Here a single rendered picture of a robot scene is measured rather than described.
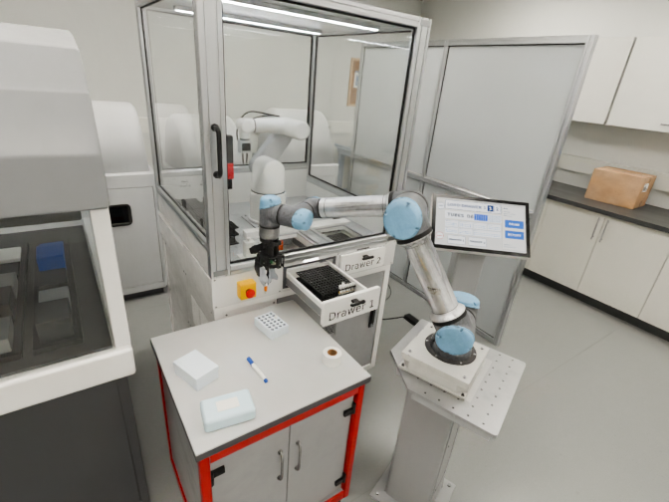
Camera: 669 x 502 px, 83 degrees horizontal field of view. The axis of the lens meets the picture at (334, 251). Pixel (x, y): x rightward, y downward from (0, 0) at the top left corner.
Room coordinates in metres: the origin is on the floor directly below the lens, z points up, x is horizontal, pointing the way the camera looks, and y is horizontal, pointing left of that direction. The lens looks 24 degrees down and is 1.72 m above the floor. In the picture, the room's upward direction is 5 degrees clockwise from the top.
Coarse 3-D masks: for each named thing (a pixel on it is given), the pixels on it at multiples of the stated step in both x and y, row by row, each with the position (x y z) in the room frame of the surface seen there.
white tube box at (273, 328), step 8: (272, 312) 1.36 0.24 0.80; (256, 320) 1.30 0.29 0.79; (264, 320) 1.30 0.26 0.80; (272, 320) 1.31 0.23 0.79; (280, 320) 1.31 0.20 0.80; (264, 328) 1.26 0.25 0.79; (272, 328) 1.25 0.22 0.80; (280, 328) 1.25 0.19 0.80; (288, 328) 1.28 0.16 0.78; (272, 336) 1.22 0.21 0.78; (280, 336) 1.25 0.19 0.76
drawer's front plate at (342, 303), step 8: (368, 288) 1.41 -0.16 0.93; (376, 288) 1.42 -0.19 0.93; (344, 296) 1.32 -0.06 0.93; (352, 296) 1.34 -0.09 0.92; (360, 296) 1.36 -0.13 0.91; (368, 296) 1.39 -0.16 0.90; (376, 296) 1.42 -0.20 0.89; (328, 304) 1.27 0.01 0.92; (336, 304) 1.29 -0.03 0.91; (344, 304) 1.32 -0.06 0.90; (368, 304) 1.40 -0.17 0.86; (376, 304) 1.42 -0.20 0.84; (328, 312) 1.27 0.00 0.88; (336, 312) 1.30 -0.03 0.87; (344, 312) 1.32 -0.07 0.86; (360, 312) 1.37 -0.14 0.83; (328, 320) 1.27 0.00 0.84; (336, 320) 1.30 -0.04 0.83
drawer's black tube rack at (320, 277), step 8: (296, 272) 1.55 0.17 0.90; (304, 272) 1.55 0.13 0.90; (312, 272) 1.57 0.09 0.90; (320, 272) 1.57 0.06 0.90; (328, 272) 1.57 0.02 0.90; (336, 272) 1.59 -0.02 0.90; (304, 280) 1.53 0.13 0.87; (312, 280) 1.48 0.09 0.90; (320, 280) 1.49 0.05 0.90; (328, 280) 1.50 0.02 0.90; (336, 280) 1.51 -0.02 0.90; (344, 280) 1.51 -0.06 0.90; (312, 288) 1.46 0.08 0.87; (320, 288) 1.42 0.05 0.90; (328, 288) 1.43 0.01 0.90; (320, 296) 1.40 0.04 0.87; (328, 296) 1.41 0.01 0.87; (336, 296) 1.41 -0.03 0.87
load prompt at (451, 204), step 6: (450, 204) 2.01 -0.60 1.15; (456, 204) 2.01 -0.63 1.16; (462, 204) 2.01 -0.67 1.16; (468, 204) 2.01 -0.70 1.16; (474, 204) 2.01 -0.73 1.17; (480, 204) 2.01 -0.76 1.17; (486, 204) 2.01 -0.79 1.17; (492, 204) 2.01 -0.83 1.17; (468, 210) 1.99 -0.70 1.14; (474, 210) 1.99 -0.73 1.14; (480, 210) 1.99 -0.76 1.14; (486, 210) 1.99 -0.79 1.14; (492, 210) 1.99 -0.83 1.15; (498, 210) 1.99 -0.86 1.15
